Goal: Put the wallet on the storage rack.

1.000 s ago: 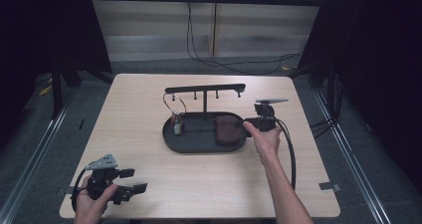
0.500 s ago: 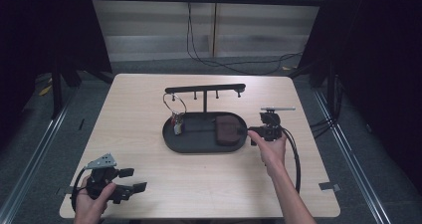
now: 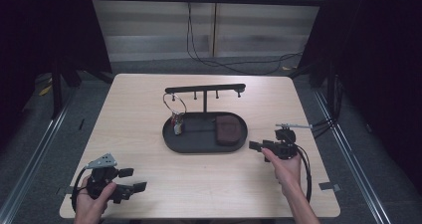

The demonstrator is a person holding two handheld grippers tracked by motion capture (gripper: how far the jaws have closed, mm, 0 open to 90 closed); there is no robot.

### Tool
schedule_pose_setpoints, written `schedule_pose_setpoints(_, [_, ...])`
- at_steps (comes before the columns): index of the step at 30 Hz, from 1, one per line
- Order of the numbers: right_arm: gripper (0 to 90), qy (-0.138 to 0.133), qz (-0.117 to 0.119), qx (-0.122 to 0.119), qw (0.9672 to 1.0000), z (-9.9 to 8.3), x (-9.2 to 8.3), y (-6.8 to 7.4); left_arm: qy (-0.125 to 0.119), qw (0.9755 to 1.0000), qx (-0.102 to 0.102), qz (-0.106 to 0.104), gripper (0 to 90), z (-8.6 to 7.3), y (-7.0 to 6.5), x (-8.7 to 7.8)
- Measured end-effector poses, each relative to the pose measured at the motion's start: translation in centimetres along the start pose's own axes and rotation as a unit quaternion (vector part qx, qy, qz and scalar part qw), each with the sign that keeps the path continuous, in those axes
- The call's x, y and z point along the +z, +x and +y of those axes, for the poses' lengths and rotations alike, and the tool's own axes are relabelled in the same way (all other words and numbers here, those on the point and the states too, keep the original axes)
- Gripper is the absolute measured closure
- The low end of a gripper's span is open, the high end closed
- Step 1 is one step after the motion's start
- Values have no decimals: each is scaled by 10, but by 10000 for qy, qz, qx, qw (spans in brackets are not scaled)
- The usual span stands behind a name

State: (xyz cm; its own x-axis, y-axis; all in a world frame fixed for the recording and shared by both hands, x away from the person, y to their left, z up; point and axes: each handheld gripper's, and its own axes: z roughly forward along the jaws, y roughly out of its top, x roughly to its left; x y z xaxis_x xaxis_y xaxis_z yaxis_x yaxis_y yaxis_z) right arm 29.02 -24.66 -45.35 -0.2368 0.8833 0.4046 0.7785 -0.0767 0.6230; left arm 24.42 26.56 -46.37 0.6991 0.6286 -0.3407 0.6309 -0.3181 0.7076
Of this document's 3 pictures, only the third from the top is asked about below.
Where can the brown zip pouch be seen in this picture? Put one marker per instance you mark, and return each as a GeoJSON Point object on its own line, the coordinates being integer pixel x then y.
{"type": "Point", "coordinates": [228, 130]}

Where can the black stand post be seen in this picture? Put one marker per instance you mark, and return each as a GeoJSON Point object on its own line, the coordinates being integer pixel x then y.
{"type": "Point", "coordinates": [57, 91]}

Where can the black hook rack with tray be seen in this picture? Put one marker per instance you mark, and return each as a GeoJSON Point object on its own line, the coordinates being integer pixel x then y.
{"type": "Point", "coordinates": [199, 141]}

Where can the grey tape strip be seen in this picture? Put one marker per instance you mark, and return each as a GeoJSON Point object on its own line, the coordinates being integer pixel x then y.
{"type": "Point", "coordinates": [63, 190]}
{"type": "Point", "coordinates": [330, 186]}

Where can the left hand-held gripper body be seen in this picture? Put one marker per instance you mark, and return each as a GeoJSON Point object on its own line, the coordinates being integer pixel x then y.
{"type": "Point", "coordinates": [99, 182]}

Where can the black curtain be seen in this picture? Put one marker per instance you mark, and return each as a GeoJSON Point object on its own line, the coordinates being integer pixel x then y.
{"type": "Point", "coordinates": [40, 28]}
{"type": "Point", "coordinates": [381, 68]}

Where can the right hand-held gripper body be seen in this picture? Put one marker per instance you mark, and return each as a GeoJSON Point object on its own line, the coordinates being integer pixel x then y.
{"type": "Point", "coordinates": [285, 146]}

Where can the yellow scrap on floor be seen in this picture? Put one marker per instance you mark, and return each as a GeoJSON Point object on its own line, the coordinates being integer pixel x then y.
{"type": "Point", "coordinates": [45, 90]}

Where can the small black floor strip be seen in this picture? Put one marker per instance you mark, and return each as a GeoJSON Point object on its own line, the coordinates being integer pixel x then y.
{"type": "Point", "coordinates": [81, 124]}

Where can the person's right hand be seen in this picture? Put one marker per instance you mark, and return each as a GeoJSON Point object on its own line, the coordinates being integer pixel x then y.
{"type": "Point", "coordinates": [288, 172]}

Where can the metal floor rail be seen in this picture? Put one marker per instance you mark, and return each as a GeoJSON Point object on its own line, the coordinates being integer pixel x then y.
{"type": "Point", "coordinates": [36, 157]}
{"type": "Point", "coordinates": [351, 157]}

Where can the person's left hand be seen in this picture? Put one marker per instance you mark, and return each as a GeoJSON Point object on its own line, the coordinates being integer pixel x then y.
{"type": "Point", "coordinates": [89, 210]}

